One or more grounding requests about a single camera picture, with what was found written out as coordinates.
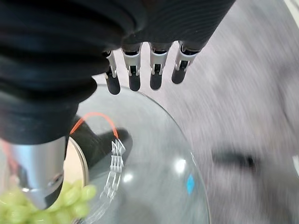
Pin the green grape bunch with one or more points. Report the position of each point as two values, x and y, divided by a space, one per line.
72 198

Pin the right robot hand black cloth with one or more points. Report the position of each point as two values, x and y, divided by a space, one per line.
46 58

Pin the beige plate with metal rim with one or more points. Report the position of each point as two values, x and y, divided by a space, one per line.
74 163

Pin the blue sticker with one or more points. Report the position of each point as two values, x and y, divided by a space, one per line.
190 184

